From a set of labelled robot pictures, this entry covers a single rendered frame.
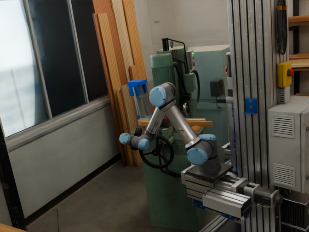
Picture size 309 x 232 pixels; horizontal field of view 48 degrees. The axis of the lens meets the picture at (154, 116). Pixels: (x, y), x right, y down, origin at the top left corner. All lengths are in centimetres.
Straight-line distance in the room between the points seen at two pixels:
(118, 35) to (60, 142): 156
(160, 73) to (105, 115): 181
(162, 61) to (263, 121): 101
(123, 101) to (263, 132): 245
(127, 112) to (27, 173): 141
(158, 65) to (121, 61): 182
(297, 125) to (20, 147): 249
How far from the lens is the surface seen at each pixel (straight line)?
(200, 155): 208
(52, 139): 381
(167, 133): 272
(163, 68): 278
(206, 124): 287
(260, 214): 245
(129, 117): 435
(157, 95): 207
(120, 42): 456
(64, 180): 401
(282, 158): 213
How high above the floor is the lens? 182
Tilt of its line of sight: 16 degrees down
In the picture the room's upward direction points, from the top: 7 degrees counter-clockwise
